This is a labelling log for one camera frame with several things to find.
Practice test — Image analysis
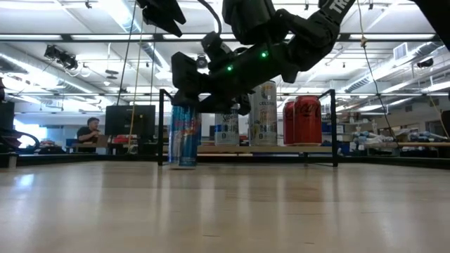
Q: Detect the black ceiling projector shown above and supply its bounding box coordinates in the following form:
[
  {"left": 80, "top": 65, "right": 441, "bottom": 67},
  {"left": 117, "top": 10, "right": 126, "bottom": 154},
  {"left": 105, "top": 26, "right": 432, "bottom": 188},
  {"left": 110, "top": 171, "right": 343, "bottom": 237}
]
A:
[{"left": 44, "top": 44, "right": 79, "bottom": 71}]

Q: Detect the black metal table frame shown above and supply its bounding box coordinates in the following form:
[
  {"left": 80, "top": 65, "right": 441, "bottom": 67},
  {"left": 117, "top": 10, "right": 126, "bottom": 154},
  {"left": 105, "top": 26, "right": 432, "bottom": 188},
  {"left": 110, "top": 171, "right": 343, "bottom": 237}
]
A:
[{"left": 0, "top": 151, "right": 450, "bottom": 169}]

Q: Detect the silver and blue Red Bull can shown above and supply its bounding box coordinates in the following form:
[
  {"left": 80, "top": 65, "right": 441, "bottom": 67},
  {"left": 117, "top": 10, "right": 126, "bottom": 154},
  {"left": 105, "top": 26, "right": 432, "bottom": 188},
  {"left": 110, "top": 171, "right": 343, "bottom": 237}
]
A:
[{"left": 168, "top": 104, "right": 200, "bottom": 169}]

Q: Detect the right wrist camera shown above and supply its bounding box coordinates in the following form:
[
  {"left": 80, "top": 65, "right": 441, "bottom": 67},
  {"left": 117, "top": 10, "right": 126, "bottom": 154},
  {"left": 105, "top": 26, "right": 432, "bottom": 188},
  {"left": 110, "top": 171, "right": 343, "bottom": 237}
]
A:
[{"left": 200, "top": 31, "right": 233, "bottom": 63}]

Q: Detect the person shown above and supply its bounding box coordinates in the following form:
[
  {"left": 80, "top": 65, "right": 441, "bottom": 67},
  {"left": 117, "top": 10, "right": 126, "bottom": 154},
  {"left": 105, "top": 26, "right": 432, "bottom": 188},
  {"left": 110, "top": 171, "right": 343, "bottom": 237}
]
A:
[{"left": 76, "top": 117, "right": 106, "bottom": 154}]

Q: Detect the black monitor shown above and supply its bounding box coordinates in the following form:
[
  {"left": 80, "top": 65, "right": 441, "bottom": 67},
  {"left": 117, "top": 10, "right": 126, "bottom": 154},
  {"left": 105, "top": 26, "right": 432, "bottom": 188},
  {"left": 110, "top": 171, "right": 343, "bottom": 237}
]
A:
[{"left": 104, "top": 104, "right": 157, "bottom": 147}]

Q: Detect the black box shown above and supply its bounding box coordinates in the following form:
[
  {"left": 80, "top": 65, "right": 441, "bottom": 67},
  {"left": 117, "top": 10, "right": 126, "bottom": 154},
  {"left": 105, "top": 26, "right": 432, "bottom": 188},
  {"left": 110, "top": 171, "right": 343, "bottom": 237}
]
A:
[{"left": 0, "top": 101, "right": 15, "bottom": 131}]

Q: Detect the white Celsius Arctic Vibe can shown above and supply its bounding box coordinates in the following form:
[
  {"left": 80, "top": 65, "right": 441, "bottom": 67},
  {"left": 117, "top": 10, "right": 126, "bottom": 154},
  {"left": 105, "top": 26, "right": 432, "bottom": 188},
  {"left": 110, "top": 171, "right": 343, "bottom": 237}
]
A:
[{"left": 214, "top": 111, "right": 240, "bottom": 147}]

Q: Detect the wooden background table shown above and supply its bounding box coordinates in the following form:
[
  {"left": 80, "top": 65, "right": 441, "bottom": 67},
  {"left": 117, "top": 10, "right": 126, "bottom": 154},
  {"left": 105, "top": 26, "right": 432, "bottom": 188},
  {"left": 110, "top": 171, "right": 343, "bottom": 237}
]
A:
[{"left": 351, "top": 140, "right": 450, "bottom": 158}]

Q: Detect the black hanging cable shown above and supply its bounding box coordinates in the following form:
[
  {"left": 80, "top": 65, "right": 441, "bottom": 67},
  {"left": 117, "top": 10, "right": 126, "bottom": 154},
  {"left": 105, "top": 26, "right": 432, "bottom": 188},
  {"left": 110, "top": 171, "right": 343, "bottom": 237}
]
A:
[
  {"left": 117, "top": 0, "right": 138, "bottom": 106},
  {"left": 355, "top": 0, "right": 400, "bottom": 147}
]

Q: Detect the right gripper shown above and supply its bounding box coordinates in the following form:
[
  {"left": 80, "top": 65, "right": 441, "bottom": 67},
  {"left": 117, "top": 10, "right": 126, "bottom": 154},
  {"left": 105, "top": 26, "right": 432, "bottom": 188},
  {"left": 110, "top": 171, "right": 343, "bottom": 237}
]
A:
[{"left": 171, "top": 48, "right": 274, "bottom": 116}]

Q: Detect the wooden shelf with black frame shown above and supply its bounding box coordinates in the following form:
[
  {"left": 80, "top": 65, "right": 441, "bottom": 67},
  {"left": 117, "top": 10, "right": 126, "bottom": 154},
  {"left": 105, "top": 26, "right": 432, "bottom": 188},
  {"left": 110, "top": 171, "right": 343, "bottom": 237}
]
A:
[{"left": 157, "top": 88, "right": 339, "bottom": 168}]

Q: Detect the red Coca-Cola can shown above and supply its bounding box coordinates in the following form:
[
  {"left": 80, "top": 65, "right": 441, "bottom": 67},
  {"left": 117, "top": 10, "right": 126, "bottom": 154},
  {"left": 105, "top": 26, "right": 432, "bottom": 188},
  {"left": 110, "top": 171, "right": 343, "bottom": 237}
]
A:
[
  {"left": 292, "top": 95, "right": 323, "bottom": 147},
  {"left": 282, "top": 100, "right": 296, "bottom": 146}
]

